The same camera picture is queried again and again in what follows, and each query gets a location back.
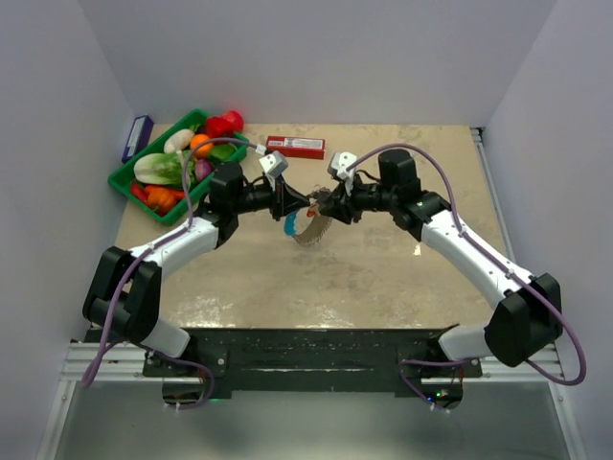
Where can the small orange pepper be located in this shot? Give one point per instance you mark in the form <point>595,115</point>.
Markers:
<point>161,200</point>

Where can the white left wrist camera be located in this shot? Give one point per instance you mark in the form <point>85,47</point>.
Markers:
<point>273,164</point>

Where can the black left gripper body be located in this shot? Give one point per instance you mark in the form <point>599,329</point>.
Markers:
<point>269,196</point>

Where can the purple box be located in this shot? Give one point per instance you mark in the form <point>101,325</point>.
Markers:
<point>138,137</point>

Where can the green plastic tray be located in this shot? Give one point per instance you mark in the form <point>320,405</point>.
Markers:
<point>121,179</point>

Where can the red tomato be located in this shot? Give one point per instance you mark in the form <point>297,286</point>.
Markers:
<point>235,120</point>

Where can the red rectangular box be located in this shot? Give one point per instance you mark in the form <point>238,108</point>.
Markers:
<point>297,147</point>

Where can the white radish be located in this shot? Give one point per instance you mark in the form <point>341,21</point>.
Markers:
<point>179,140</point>

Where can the red bell pepper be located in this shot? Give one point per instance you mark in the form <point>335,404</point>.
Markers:
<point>218,127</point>

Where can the purple onion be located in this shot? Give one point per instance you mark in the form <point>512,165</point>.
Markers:
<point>202,169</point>

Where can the green bell pepper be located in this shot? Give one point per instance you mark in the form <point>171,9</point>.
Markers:
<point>221,153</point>

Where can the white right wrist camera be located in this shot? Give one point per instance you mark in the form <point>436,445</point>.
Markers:
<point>340,166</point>

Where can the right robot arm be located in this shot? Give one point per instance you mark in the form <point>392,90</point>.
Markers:
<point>525,307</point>

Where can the red chili pepper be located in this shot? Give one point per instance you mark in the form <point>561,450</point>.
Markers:
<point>139,192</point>

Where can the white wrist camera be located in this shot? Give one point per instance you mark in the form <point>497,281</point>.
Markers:
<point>273,164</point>
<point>340,166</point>

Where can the green leafy cabbage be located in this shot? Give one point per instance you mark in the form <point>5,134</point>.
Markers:
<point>165,169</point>

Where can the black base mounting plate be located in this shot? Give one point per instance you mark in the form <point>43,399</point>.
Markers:
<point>226,360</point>

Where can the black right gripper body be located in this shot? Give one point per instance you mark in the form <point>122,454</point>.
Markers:
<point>369,197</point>

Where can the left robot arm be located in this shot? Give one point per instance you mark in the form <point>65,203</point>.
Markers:
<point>124,297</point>

